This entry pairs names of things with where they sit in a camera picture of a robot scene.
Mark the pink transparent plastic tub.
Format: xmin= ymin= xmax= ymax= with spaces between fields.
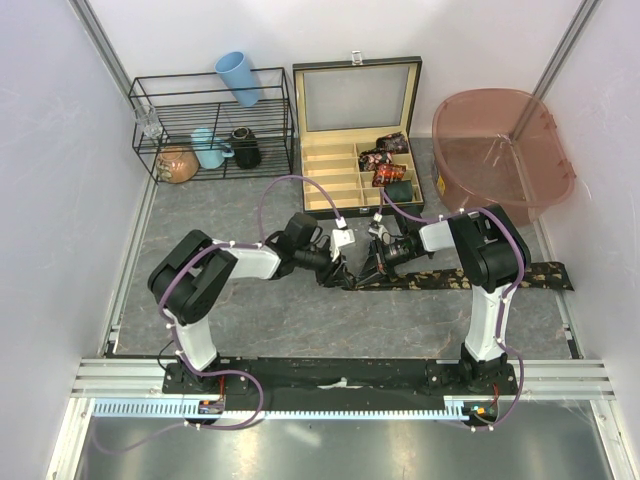
xmin=432 ymin=88 xmax=576 ymax=226

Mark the light blue mug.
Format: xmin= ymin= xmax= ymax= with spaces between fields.
xmin=191 ymin=127 xmax=235 ymax=170

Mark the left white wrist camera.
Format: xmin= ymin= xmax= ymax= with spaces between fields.
xmin=330 ymin=217 xmax=355 ymax=262

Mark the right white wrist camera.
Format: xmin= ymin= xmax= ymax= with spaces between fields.
xmin=368 ymin=213 xmax=392 ymax=244

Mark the black ceramic jar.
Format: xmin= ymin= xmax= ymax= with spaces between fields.
xmin=230 ymin=127 xmax=262 ymax=169

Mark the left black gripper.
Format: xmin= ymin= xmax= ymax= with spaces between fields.
xmin=296 ymin=242 xmax=352 ymax=289

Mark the red patterned rolled tie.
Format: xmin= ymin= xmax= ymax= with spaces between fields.
xmin=372 ymin=164 xmax=406 ymax=187

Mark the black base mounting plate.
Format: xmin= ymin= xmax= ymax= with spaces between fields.
xmin=162 ymin=357 xmax=513 ymax=410

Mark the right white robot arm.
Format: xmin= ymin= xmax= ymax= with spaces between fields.
xmin=356 ymin=205 xmax=530 ymax=395

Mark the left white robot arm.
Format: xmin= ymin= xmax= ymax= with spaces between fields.
xmin=147 ymin=212 xmax=355 ymax=393

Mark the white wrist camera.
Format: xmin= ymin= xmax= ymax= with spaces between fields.
xmin=330 ymin=217 xmax=355 ymax=262
xmin=368 ymin=213 xmax=392 ymax=244

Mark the dark green rolled tie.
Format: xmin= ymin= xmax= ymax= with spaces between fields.
xmin=384 ymin=180 xmax=413 ymax=204

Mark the clear glass cup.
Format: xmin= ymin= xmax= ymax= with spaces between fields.
xmin=134 ymin=104 xmax=163 ymax=139

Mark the brown round vase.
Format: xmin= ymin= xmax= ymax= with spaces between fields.
xmin=155 ymin=145 xmax=200 ymax=184

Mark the blue plastic cup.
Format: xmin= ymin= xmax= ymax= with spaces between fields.
xmin=214 ymin=51 xmax=261 ymax=108

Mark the black wooden tie box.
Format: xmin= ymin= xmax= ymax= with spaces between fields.
xmin=292 ymin=56 xmax=422 ymax=219

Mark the purple cable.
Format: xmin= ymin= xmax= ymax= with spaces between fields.
xmin=89 ymin=174 xmax=347 ymax=454
xmin=377 ymin=187 xmax=532 ymax=432

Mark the light blue cable duct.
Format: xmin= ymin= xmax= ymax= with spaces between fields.
xmin=92 ymin=398 xmax=497 ymax=421

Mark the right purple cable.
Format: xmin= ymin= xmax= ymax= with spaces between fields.
xmin=377 ymin=187 xmax=532 ymax=432

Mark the dark floral necktie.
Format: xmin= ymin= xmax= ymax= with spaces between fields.
xmin=350 ymin=261 xmax=574 ymax=291

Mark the dark pink patterned rolled tie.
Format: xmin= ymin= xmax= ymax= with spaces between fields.
xmin=376 ymin=132 xmax=409 ymax=154

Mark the black pink floral rolled tie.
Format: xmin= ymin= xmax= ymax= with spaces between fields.
xmin=358 ymin=149 xmax=393 ymax=172

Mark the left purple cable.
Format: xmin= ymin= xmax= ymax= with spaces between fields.
xmin=89 ymin=174 xmax=347 ymax=454

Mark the black wire rack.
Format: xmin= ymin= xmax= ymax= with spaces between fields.
xmin=128 ymin=67 xmax=296 ymax=183

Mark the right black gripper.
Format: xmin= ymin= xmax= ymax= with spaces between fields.
xmin=356 ymin=237 xmax=419 ymax=287

